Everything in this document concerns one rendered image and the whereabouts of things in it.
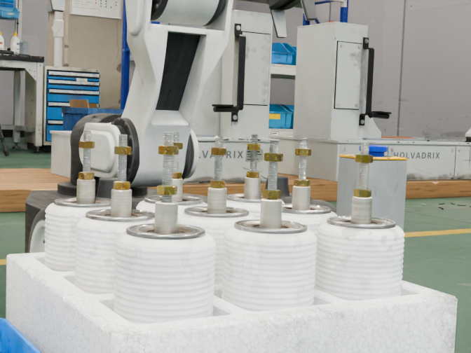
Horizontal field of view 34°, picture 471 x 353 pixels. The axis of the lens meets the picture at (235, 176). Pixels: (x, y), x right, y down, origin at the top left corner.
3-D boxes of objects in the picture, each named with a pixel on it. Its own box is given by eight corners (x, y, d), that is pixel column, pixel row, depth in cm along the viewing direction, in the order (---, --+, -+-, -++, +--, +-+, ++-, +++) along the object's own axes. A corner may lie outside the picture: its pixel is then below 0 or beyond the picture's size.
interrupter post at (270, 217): (287, 232, 80) (288, 199, 79) (268, 233, 78) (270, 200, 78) (271, 228, 82) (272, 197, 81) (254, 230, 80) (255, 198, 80)
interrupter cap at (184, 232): (118, 240, 71) (118, 232, 71) (133, 228, 78) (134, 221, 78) (201, 244, 70) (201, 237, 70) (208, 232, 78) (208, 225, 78)
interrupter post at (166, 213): (151, 237, 73) (152, 202, 73) (155, 233, 75) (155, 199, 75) (176, 238, 73) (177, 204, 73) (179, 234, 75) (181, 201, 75)
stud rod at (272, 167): (273, 214, 79) (277, 140, 79) (264, 213, 80) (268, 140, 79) (277, 213, 80) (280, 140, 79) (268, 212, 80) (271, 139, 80)
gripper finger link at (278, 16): (289, 36, 165) (284, 9, 166) (276, 36, 164) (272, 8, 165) (284, 39, 167) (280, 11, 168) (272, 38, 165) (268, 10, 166)
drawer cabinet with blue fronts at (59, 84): (24, 148, 667) (25, 68, 661) (76, 149, 691) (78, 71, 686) (45, 153, 617) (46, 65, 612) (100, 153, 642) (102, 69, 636)
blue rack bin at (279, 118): (226, 126, 681) (226, 102, 679) (263, 127, 700) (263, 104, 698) (255, 128, 638) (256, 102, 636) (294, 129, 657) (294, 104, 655)
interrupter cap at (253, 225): (322, 234, 79) (322, 227, 79) (265, 239, 75) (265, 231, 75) (275, 223, 85) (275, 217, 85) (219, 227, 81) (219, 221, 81)
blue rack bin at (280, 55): (226, 64, 678) (227, 40, 676) (263, 67, 697) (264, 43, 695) (256, 62, 635) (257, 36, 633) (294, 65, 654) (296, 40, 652)
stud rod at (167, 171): (159, 210, 74) (161, 131, 73) (167, 209, 75) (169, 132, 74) (166, 211, 73) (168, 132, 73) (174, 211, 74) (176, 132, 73)
